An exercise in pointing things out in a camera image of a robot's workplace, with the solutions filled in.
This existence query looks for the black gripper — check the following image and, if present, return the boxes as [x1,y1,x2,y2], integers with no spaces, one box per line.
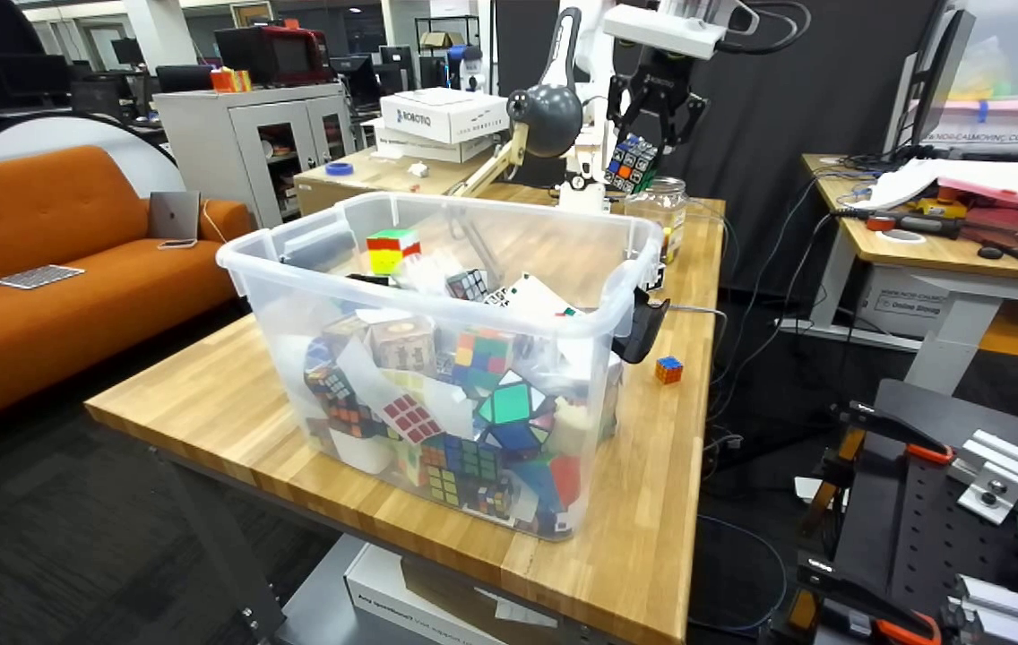
[605,52,714,166]

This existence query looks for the multicolour tag-sticker Rubik's cube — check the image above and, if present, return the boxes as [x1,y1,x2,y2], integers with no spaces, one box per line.
[605,130,664,189]

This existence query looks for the braided lamp cable with switch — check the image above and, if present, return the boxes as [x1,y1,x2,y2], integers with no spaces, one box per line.
[666,296,730,363]

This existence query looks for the black grey cube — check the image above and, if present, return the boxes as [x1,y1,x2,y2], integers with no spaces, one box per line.
[443,263,497,300]

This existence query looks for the beige cube puzzle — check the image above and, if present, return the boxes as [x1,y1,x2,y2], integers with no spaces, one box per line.
[360,316,442,373]

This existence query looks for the red white Rubik's cube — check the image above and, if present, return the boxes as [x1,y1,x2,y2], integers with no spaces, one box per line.
[378,391,449,447]

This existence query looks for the clear plastic jar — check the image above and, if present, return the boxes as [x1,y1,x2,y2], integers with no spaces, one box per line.
[618,176,690,262]

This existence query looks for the white cardboard box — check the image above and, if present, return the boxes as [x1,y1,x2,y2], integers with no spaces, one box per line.
[377,84,511,151]

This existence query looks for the white flat box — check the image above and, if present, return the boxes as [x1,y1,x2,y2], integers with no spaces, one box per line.
[370,118,501,168]

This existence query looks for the white paper sheets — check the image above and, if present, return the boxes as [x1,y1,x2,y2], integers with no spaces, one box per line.
[843,157,952,213]

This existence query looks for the wooden side table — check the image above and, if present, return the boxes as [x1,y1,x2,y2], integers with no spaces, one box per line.
[290,148,559,219]

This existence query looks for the black computer monitor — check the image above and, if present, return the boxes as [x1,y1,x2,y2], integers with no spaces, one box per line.
[877,3,979,173]

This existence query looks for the green white megaminx puzzle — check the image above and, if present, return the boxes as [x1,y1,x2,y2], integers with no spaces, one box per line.
[473,367,559,447]

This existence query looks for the red book stack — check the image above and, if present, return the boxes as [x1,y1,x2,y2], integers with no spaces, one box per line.
[959,193,1018,252]

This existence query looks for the black red machine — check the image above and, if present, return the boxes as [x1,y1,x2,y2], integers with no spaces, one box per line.
[215,19,340,88]

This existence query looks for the orange small item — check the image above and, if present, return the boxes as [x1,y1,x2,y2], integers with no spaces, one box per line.
[206,64,253,95]

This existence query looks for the white low cabinet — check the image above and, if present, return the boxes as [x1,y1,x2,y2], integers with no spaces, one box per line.
[151,80,358,230]

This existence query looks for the clear plastic storage bin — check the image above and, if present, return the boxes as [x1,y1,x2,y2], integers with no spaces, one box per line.
[211,189,666,539]

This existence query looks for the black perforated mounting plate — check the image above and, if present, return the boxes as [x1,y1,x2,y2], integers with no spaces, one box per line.
[789,375,1018,645]

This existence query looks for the silver laptop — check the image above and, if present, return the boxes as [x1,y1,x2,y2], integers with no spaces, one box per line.
[145,189,204,252]

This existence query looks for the white round panel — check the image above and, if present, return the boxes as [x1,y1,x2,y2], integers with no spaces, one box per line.
[0,112,190,200]

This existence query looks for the orange sofa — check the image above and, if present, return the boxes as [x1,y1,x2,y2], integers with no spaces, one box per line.
[0,142,262,445]

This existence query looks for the grey flat paper pad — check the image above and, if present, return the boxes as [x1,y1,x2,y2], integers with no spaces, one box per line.
[0,262,90,292]

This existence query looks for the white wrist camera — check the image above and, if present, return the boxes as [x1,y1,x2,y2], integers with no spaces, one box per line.
[598,0,730,64]

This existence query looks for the wooden desk white frame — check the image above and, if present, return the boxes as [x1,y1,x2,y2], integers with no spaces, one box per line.
[769,151,1018,406]

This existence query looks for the black clamp orange handle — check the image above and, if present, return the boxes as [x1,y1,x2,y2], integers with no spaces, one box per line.
[823,406,959,476]
[789,570,948,645]

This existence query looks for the aluminium extrusion bracket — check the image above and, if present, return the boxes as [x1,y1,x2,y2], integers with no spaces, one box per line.
[952,427,1018,531]

